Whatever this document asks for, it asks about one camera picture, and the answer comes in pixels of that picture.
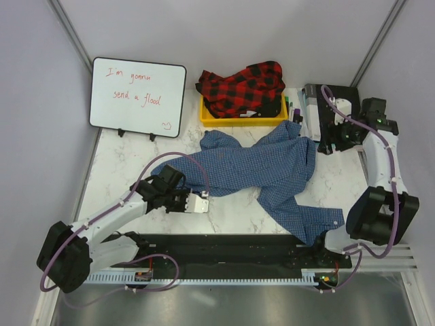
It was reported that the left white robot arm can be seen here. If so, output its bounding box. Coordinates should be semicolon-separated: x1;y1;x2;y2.
37;165;192;293

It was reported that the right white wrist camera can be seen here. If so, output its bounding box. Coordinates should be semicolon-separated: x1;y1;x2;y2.
332;98;352;126

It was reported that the yellow plastic bin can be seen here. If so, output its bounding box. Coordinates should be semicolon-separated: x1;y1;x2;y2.
199;94;289;128

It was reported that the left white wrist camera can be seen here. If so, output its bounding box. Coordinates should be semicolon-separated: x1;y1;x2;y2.
184;191;209;213

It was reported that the white dry-erase board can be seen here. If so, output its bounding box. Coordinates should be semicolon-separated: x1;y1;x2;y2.
89;57;187;139

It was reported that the red black plaid shirt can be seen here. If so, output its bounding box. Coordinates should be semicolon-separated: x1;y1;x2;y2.
195;61;285;119

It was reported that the purple cap marker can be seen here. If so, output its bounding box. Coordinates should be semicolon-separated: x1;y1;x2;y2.
290;108;303;126

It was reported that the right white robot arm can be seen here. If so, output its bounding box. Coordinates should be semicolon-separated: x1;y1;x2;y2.
311;98;419;268

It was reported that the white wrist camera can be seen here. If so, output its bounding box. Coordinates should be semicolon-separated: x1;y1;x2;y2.
184;191;209;213
332;98;352;126

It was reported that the white slotted cable duct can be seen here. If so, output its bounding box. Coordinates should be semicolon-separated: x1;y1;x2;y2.
84;268;319;286

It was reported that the blue checkered long sleeve shirt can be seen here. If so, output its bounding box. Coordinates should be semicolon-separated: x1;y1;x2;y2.
166;121;345;245

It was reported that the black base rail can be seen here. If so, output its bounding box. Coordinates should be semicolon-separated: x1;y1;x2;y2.
126;232;352;278

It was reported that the black notebook stack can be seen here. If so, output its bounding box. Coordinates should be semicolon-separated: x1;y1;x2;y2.
298;84;361;155

